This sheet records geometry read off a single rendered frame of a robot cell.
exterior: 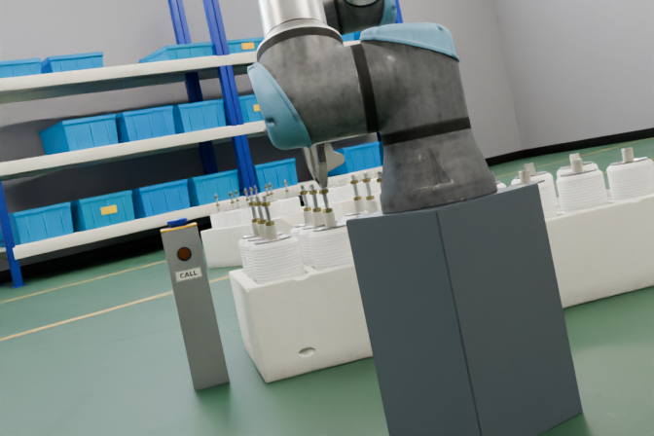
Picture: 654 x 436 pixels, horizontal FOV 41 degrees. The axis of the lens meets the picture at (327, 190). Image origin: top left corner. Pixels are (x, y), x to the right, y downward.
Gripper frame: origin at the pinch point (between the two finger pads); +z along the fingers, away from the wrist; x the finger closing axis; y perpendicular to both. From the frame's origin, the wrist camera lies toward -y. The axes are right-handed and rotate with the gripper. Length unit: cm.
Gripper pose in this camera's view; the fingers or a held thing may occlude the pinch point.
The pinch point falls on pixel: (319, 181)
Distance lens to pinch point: 170.6
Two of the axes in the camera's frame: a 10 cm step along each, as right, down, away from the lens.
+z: 2.0, 9.8, 0.3
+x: -3.8, 0.5, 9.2
